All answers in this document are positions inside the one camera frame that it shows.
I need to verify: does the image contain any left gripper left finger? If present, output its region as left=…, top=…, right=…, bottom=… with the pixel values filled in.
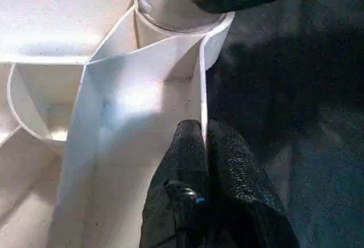
left=139, top=119, right=212, bottom=248

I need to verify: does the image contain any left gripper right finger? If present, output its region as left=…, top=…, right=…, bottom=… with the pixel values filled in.
left=206, top=119, right=301, bottom=248

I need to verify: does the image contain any white plastic table leg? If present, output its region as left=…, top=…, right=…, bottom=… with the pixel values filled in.
left=136, top=0, right=228, bottom=32

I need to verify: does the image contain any white plastic table top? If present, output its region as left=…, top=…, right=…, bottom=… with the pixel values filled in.
left=0, top=0, right=235, bottom=248

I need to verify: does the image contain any black work mat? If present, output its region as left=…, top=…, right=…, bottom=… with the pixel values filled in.
left=0, top=0, right=364, bottom=248

